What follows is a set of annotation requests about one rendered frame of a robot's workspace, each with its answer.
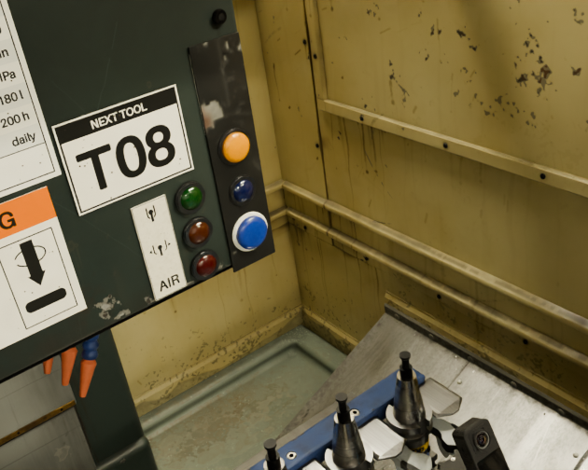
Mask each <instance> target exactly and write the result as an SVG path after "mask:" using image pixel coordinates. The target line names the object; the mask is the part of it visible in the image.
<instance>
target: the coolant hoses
mask: <svg viewBox="0 0 588 470"><path fill-rule="evenodd" d="M98 338H99V335H97V336H95V337H93V338H91V339H88V340H86V341H84V342H83V343H82V348H83V349H84V350H83V351H82V353H81V357H82V358H83V359H82V360H81V361H80V383H79V396H80V397H85V396H86V394H87V391H88V389H89V386H90V383H91V378H92V375H93V372H94V369H95V367H96V365H97V363H96V361H95V359H96V358H97V357H98V352H97V349H98V347H99V342H98V340H97V339H98ZM76 356H77V348H76V347H73V348H71V349H69V350H67V351H65V352H62V386H67V385H68V383H69V381H70V377H71V374H72V370H73V366H74V363H75V360H76ZM52 362H53V357H52V358H50V359H49V360H47V361H45V362H43V368H44V374H50V372H51V367H52Z"/></svg>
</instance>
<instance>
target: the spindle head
mask: <svg viewBox="0 0 588 470"><path fill-rule="evenodd" d="M7 4H8V7H9V10H10V13H11V17H12V20H13V22H14V25H15V28H16V31H17V34H18V38H19V40H20V43H21V48H22V51H23V55H24V58H25V60H26V63H27V66H28V69H29V73H30V76H31V79H32V81H33V84H34V87H35V93H36V96H37V99H38V101H39V104H40V107H41V111H42V114H43V117H44V119H45V122H46V125H47V129H48V132H49V137H50V140H51V142H52V146H53V149H54V152H55V155H56V158H57V160H58V163H59V167H60V170H61V173H62V174H60V175H58V176H55V177H53V178H50V179H48V180H46V181H43V182H40V183H38V184H35V185H32V186H30V187H27V188H24V189H21V190H19V191H16V192H13V193H11V194H8V195H5V196H4V197H1V198H0V203H3V202H5V201H8V200H12V199H15V198H17V197H19V196H22V195H24V194H27V193H29V192H32V191H35V190H37V189H39V188H41V187H47V188H48V191H49V195H50V198H51V201H52V204H53V207H54V210H55V213H56V215H57V218H58V221H59V224H60V227H61V230H62V233H63V237H64V240H65V243H66V247H67V250H68V253H69V255H70V258H71V261H72V264H73V267H74V270H75V273H76V276H77V280H78V283H79V286H80V289H81V292H82V295H83V297H84V300H85V303H86V306H87V309H85V310H83V311H80V312H77V313H75V314H73V315H71V316H69V317H67V318H65V319H63V320H61V321H60V322H58V323H55V324H53V325H50V326H48V327H46V328H44V329H42V330H40V331H38V332H36V333H34V334H32V335H30V336H28V337H26V338H24V339H21V340H19V341H17V342H15V343H13V344H11V345H8V346H6V347H5V348H3V349H1V350H0V384H1V383H3V382H5V381H7V380H10V379H12V378H14V377H16V376H18V375H20V374H21V373H23V372H25V371H27V370H29V369H31V368H33V367H35V366H38V365H40V364H42V363H43V362H45V361H47V360H49V359H50V358H52V357H54V356H56V355H58V354H60V353H63V352H65V351H67V350H69V349H71V348H73V347H75V346H77V345H78V344H80V343H82V342H84V341H86V340H88V339H91V338H93V337H95V336H97V335H99V334H101V333H103V332H105V331H106V330H108V329H110V328H112V327H114V326H116V325H119V324H121V323H123V322H125V321H127V320H129V319H131V318H133V317H134V316H136V315H138V314H140V313H142V312H144V311H147V310H149V309H151V308H153V307H155V306H157V305H159V304H161V303H162V302H164V301H166V300H168V299H170V298H172V297H175V296H177V295H179V294H181V293H183V292H185V291H187V290H189V289H190V288H192V287H194V286H196V285H198V284H200V283H203V282H205V281H207V280H209V279H211V278H213V277H215V276H217V275H219V274H220V273H222V272H224V271H226V270H229V269H231V268H232V263H231V255H230V250H229V246H228V242H227V237H226V232H225V228H224V223H223V218H222V213H221V209H220V204H219V199H218V194H217V187H216V182H215V177H214V173H213V168H212V163H211V159H210V154H209V149H208V144H207V140H206V136H205V132H204V127H203V120H202V115H201V110H200V106H199V101H198V96H197V91H196V87H195V82H194V77H193V73H192V68H191V64H190V59H189V49H188V47H191V46H194V45H197V44H201V43H203V42H206V41H209V40H212V39H215V38H218V37H221V36H223V35H229V34H232V33H235V32H237V27H236V21H235V16H234V10H233V4H232V0H7ZM173 84H175V85H176V89H177V94H178V98H179V102H180V107H181V111H182V116H183V119H184V124H185V129H186V133H187V137H188V141H189V150H190V154H191V158H192V163H193V167H194V169H193V170H190V171H188V172H186V173H182V174H180V175H178V176H175V177H173V178H171V179H168V180H166V181H163V182H161V183H159V184H157V185H155V186H152V187H148V188H146V189H144V190H141V191H139V192H136V193H134V194H132V195H130V196H128V197H125V198H123V199H120V200H117V201H114V202H112V203H109V204H107V205H106V206H103V207H101V208H98V209H96V210H93V211H91V212H89V213H86V214H83V215H81V216H79V215H78V212H77V207H76V205H75V202H74V198H73V195H72V192H71V189H70V186H69V183H68V180H67V177H66V174H65V171H64V168H63V163H62V160H61V157H60V154H59V150H58V147H57V145H56V142H55V139H54V135H53V132H52V129H51V126H53V125H56V124H59V123H62V122H65V121H66V120H69V119H72V118H77V117H80V116H83V115H86V114H89V113H91V112H94V111H96V110H99V109H102V108H105V107H108V106H110V105H113V104H118V103H121V102H123V101H126V100H129V99H132V98H134V97H137V96H140V95H143V94H146V93H149V92H152V91H153V90H158V89H161V88H164V87H167V86H170V85H173ZM190 181H194V182H197V183H199V184H201V185H202V186H203V188H204V191H205V200H204V203H203V206H202V207H201V209H200V210H199V211H197V212H196V213H194V214H183V213H181V212H180V211H179V210H178V209H177V208H176V206H175V193H176V192H177V190H178V189H179V188H180V187H181V186H182V185H183V184H185V183H187V182H190ZM161 195H165V197H166V200H167V204H168V208H169V212H170V216H171V220H172V224H173V228H174V232H175V238H176V242H177V246H178V250H179V254H180V258H181V262H182V266H183V270H184V273H185V277H186V281H187V286H185V287H183V288H181V289H179V290H177V291H175V292H173V293H172V294H170V295H168V296H166V297H163V298H161V299H159V300H157V301H156V300H155V298H154V294H153V291H152V287H151V283H150V280H149V277H148V273H147V267H146V263H145V260H144V257H143V253H142V250H141V246H140V242H139V240H138V236H137V232H136V229H135V225H134V222H133V216H132V212H131V208H133V207H135V206H137V205H140V204H142V203H144V202H147V201H149V200H153V199H155V198H158V197H159V196H161ZM196 216H203V217H205V218H207V219H208V220H210V222H211V223H212V226H213V233H212V236H211V238H210V240H209V241H208V243H207V244H205V245H204V246H202V247H199V248H192V247H190V246H188V245H187V244H186V243H185V242H184V239H183V230H184V227H185V225H186V224H187V223H188V222H189V221H190V219H192V218H194V217H196ZM202 250H212V251H214V252H216V253H217V255H218V257H219V267H218V270H217V272H216V273H215V274H214V275H213V276H212V277H211V278H209V279H207V280H198V279H196V278H195V277H194V276H193V275H192V273H191V269H190V266H191V262H192V260H193V258H194V257H195V256H196V255H197V254H198V253H200V252H201V251H202Z"/></svg>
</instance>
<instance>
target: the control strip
mask: <svg viewBox="0 0 588 470"><path fill-rule="evenodd" d="M188 49H189V57H190V62H191V67H192V72H193V75H194V80H195V85H196V90H197V94H198V99H199V104H200V108H201V113H202V118H203V126H204V130H205V136H206V140H207V144H208V149H209V154H210V159H211V163H212V168H213V173H214V177H215V182H216V187H217V194H218V199H219V204H220V209H221V213H222V218H223V223H224V228H225V232H226V237H227V242H228V246H229V250H230V255H231V263H232V268H233V272H236V271H238V270H241V269H243V268H245V267H247V266H249V265H251V264H253V263H255V262H257V261H259V260H261V259H262V258H264V257H266V256H269V255H271V254H272V253H274V252H275V249H274V243H273V233H272V227H271V221H270V216H269V210H268V204H267V199H266V193H265V187H264V182H263V176H262V170H261V165H260V159H259V149H258V143H257V137H256V132H255V126H254V120H253V115H252V109H251V103H250V98H249V92H248V86H247V81H246V75H245V65H244V59H243V53H242V48H241V42H240V36H239V32H235V33H232V34H229V35H223V36H221V37H218V38H215V39H212V40H209V41H206V42H203V43H201V44H197V45H194V46H191V47H188ZM233 132H241V133H243V134H244V135H246V137H247V138H248V140H249V151H248V153H247V155H246V157H245V158H244V159H243V160H241V161H240V162H236V163H233V162H230V161H228V160H226V159H225V158H224V156H223V152H222V146H223V143H224V141H225V139H226V138H227V137H228V136H229V135H230V134H231V133H233ZM242 180H248V181H250V182H251V183H252V185H253V194H252V196H251V197H250V199H249V200H247V201H244V202H239V201H237V200H236V199H235V198H234V195H233V191H234V188H235V186H236V185H237V184H238V183H239V182H240V181H242ZM189 187H197V188H199V189H200V190H201V192H202V195H203V198H202V201H201V203H200V205H199V206H198V207H197V208H196V209H194V210H186V209H184V208H183V207H182V205H181V196H182V194H183V192H184V191H185V190H186V189H187V188H189ZM204 200H205V191H204V188H203V186H202V185H201V184H199V183H197V182H194V181H190V182H187V183H185V184H183V185H182V186H181V187H180V188H179V189H178V190H177V192H176V193H175V206H176V208H177V209H178V210H179V211H180V212H181V213H183V214H194V213H196V212H197V211H199V210H200V209H201V207H202V206H203V203H204ZM252 215H256V216H259V217H261V218H262V219H263V220H264V221H265V222H266V224H267V235H266V237H265V240H264V241H263V243H262V244H261V245H260V246H258V247H257V248H255V249H251V250H248V249H245V248H243V247H242V246H241V245H240V244H239V243H238V241H237V238H236V233H237V229H238V228H239V226H240V224H241V223H242V222H243V221H244V220H245V219H246V218H248V217H249V216H252ZM198 222H204V223H206V224H207V225H208V227H209V230H210V231H209V236H208V238H207V239H206V241H205V242H203V243H200V244H194V243H192V242H191V241H190V240H189V231H190V229H191V227H192V226H193V225H194V224H196V223H198ZM212 233H213V226H212V223H211V222H210V220H208V219H207V218H205V217H203V216H196V217H194V218H192V219H190V221H189V222H188V223H187V224H186V225H185V227H184V230H183V239H184V242H185V243H186V244H187V245H188V246H190V247H192V248H199V247H202V246H204V245H205V244H207V243H208V241H209V240H210V238H211V236H212ZM207 255H211V256H213V257H214V258H215V259H216V261H217V266H216V269H215V270H214V272H213V273H212V274H210V275H208V276H205V277H203V276H201V275H199V274H198V272H197V270H196V268H197V264H198V262H199V260H200V259H201V258H202V257H203V256H207ZM218 267H219V257H218V255H217V253H216V252H214V251H212V250H202V251H201V252H200V253H198V254H197V255H196V256H195V257H194V258H193V260H192V262H191V266H190V269H191V273H192V275H193V276H194V277H195V278H196V279H198V280H207V279H209V278H211V277H212V276H213V275H214V274H215V273H216V272H217V270H218Z"/></svg>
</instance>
